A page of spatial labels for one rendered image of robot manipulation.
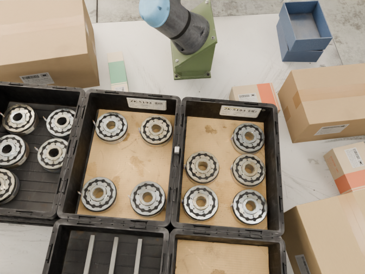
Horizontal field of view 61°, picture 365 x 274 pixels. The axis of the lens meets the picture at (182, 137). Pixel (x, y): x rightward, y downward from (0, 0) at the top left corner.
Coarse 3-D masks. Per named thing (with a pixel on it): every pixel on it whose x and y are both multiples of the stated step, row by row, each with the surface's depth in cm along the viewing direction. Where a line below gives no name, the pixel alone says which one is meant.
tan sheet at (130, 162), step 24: (96, 144) 100; (120, 144) 101; (144, 144) 101; (168, 144) 101; (96, 168) 97; (120, 168) 97; (144, 168) 97; (168, 168) 98; (120, 192) 94; (120, 216) 91
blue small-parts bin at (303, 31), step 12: (288, 12) 133; (300, 12) 133; (312, 12) 134; (288, 24) 125; (300, 24) 132; (312, 24) 132; (324, 24) 125; (288, 36) 126; (300, 36) 129; (312, 36) 129; (324, 36) 126; (300, 48) 125; (312, 48) 126; (324, 48) 126
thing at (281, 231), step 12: (276, 108) 96; (180, 120) 94; (276, 120) 95; (180, 132) 92; (276, 132) 93; (180, 144) 90; (276, 144) 91; (180, 156) 89; (276, 156) 90; (180, 168) 87; (276, 168) 88; (276, 180) 87; (276, 192) 86; (180, 228) 81; (192, 228) 81; (204, 228) 81; (216, 228) 81; (228, 228) 81; (240, 228) 81; (252, 228) 81
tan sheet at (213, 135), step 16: (192, 128) 104; (208, 128) 104; (224, 128) 104; (192, 144) 101; (208, 144) 102; (224, 144) 102; (224, 160) 99; (224, 176) 97; (224, 192) 95; (224, 208) 93; (208, 224) 91; (224, 224) 91; (240, 224) 91
